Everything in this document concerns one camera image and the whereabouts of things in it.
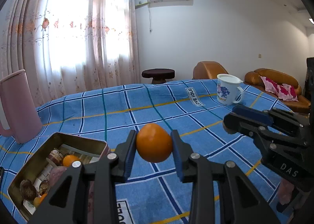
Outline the small orange tangerine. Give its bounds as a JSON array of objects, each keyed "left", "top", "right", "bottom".
[
  {"left": 33, "top": 193, "right": 47, "bottom": 208},
  {"left": 62, "top": 154, "right": 80, "bottom": 167}
]

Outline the pink electric kettle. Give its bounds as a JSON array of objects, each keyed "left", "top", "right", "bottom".
[{"left": 1, "top": 69, "right": 43, "bottom": 144}]

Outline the purple passion fruit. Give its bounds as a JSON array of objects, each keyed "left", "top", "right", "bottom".
[{"left": 49, "top": 166, "right": 67, "bottom": 187}]

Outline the orange leather armchair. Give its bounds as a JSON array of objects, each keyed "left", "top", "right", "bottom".
[{"left": 193, "top": 61, "right": 228, "bottom": 79}]

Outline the dark round stool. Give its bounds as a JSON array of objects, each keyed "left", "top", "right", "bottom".
[{"left": 141, "top": 68, "right": 175, "bottom": 84}]

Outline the dark brown round fruit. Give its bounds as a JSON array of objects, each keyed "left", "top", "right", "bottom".
[{"left": 20, "top": 179, "right": 37, "bottom": 202}]

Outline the large orange tangerine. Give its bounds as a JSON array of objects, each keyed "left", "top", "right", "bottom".
[{"left": 136, "top": 123, "right": 173, "bottom": 163}]

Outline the floral sheer curtain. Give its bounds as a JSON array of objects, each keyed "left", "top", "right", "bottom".
[{"left": 1, "top": 0, "right": 140, "bottom": 106}]

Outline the printed paper liner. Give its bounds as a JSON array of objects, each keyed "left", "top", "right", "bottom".
[{"left": 23, "top": 144, "right": 100, "bottom": 215}]

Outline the pink metal tin box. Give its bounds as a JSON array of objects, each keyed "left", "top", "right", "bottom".
[{"left": 8, "top": 132, "right": 110, "bottom": 221}]

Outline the pink floral cushion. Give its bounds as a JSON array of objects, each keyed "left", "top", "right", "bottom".
[{"left": 261, "top": 76, "right": 298, "bottom": 102}]

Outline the white floral mug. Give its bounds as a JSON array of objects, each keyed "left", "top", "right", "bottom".
[{"left": 217, "top": 74, "right": 244, "bottom": 105}]

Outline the orange leather sofa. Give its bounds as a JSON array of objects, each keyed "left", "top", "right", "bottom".
[{"left": 244, "top": 68, "right": 311, "bottom": 114}]

